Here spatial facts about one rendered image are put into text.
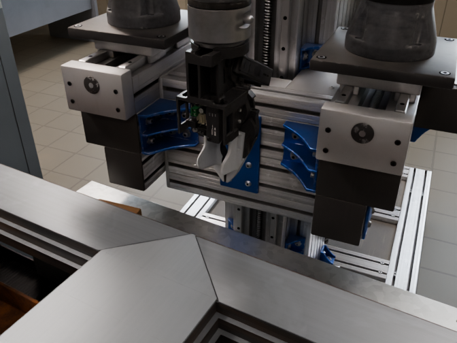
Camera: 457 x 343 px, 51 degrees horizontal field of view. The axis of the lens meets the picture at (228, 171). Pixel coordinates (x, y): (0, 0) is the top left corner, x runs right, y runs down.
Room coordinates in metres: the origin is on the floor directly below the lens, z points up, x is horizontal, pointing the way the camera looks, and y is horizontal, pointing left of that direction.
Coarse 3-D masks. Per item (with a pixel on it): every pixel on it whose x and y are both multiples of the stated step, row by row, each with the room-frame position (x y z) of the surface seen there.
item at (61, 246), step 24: (0, 216) 0.59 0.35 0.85; (0, 240) 0.58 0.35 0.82; (24, 240) 0.56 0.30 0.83; (48, 240) 0.54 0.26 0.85; (72, 240) 0.52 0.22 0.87; (72, 264) 0.50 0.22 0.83; (216, 312) 0.40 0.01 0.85; (240, 312) 0.39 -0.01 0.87; (192, 336) 0.36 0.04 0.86; (216, 336) 0.38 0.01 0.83; (240, 336) 0.38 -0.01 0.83; (264, 336) 0.37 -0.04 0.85; (288, 336) 0.36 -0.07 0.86
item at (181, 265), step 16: (160, 240) 0.51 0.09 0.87; (128, 256) 0.48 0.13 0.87; (144, 256) 0.48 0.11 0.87; (160, 256) 0.48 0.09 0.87; (176, 256) 0.48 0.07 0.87; (192, 256) 0.48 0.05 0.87; (160, 272) 0.45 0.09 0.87; (176, 272) 0.45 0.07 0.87; (192, 272) 0.45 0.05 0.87; (192, 288) 0.42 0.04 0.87; (208, 288) 0.42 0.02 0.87
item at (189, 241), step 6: (186, 234) 0.53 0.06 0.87; (192, 234) 0.53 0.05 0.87; (168, 240) 0.51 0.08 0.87; (174, 240) 0.51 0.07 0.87; (180, 240) 0.51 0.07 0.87; (186, 240) 0.51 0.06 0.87; (192, 240) 0.51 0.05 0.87; (186, 246) 0.50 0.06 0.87; (192, 246) 0.50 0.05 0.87; (198, 246) 0.50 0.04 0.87
